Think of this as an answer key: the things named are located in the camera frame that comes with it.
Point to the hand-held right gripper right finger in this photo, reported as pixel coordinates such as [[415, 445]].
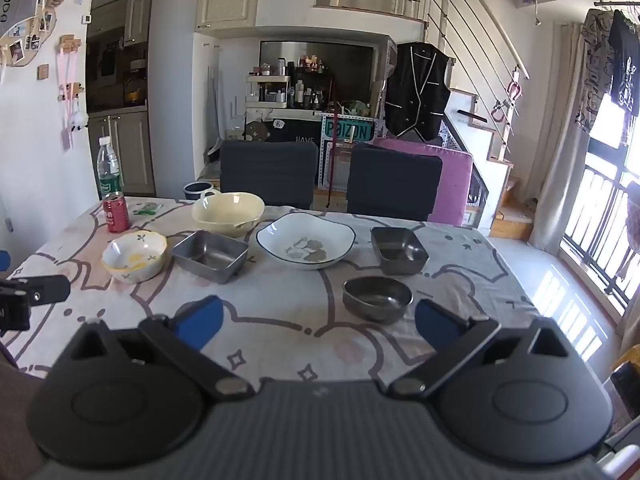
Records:
[[436, 324]]

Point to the dark grey chair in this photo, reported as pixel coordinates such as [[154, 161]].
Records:
[[267, 172], [392, 182]]

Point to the yellow-rimmed floral bowl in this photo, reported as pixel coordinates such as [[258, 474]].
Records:
[[134, 256]]

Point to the bear-printed tablecloth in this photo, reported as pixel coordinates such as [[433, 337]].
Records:
[[280, 305]]

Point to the black vest with white trim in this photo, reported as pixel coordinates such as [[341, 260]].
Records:
[[417, 92]]

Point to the black printed hanging shirt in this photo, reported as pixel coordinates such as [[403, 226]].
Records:
[[625, 65]]

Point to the blue and white bin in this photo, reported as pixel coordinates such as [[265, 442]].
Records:
[[196, 191]]

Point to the round steel bowl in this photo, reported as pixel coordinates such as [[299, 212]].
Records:
[[376, 300]]

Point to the small wooden wall square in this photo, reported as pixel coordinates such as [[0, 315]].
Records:
[[44, 71]]

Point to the beige curtain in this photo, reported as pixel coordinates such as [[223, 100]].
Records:
[[562, 160]]

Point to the pink upholstered chair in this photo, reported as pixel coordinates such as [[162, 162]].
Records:
[[452, 185]]

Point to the red drink can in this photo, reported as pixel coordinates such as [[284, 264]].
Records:
[[116, 212]]

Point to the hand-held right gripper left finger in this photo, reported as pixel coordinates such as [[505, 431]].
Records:
[[200, 321]]

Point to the stair railing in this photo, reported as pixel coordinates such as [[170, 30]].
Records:
[[470, 25]]

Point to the white shelf rack with bottles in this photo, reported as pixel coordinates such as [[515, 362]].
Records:
[[267, 91]]

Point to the wooden staircase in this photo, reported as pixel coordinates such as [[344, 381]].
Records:
[[492, 160]]

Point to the teal lettered sign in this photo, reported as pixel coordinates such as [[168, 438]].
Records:
[[350, 132]]

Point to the green and white packet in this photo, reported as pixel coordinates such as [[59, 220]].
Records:
[[147, 208]]

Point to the white plate with dark rim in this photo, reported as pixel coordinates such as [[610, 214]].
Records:
[[305, 242]]

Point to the grey kitchen cabinets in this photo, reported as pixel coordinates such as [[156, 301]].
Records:
[[122, 85]]

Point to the square steel tray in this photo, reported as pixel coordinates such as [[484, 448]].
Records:
[[209, 257], [399, 250]]

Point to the black window railing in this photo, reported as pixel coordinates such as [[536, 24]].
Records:
[[607, 240]]

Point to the patterned hanging garment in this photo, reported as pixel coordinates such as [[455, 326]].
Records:
[[592, 70]]

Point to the black chalkboard sign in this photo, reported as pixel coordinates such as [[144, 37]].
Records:
[[290, 130]]

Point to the clear plastic water bottle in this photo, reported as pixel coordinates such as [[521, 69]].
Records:
[[108, 170]]

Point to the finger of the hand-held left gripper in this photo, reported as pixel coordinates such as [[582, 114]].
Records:
[[3, 260], [45, 289]]

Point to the wall photo collage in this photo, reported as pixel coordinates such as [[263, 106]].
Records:
[[25, 15]]

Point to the wooden wall hook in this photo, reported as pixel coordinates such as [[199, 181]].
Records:
[[71, 91], [69, 43]]

